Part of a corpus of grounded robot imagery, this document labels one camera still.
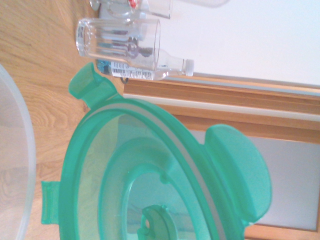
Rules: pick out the green round plastic lid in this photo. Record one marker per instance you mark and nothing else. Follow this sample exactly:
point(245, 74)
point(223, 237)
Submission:
point(175, 140)

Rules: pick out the translucent plastic food bowl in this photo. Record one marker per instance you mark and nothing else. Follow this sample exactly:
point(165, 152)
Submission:
point(15, 125)

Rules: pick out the clear glass bottle with label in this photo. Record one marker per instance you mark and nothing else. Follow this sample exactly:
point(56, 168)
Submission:
point(172, 66)

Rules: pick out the ribbed clear glass tumbler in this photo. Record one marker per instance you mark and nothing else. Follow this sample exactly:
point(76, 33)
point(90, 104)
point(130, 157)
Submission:
point(105, 37)

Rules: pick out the plain clear drinking glass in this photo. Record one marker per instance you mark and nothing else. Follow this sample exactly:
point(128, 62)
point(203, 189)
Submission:
point(155, 8)

